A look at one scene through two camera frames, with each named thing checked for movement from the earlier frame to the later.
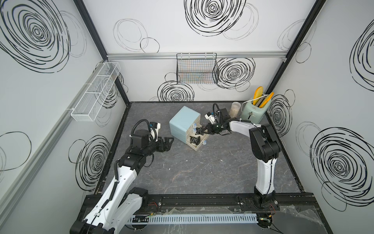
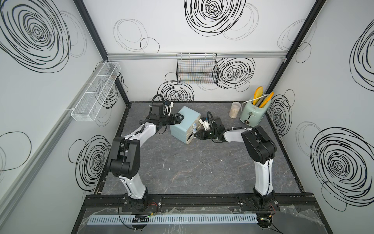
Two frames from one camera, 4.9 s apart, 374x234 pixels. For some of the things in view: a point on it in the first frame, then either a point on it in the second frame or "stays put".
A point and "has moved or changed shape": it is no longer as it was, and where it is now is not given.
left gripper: x=167 y=146 → x=172 y=117
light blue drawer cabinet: x=183 y=122 stays put
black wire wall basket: x=196 y=68 stays put
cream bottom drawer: x=192 y=133 has moved or changed shape
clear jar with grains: x=234 y=110 stays put
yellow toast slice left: x=258 y=93 stays put
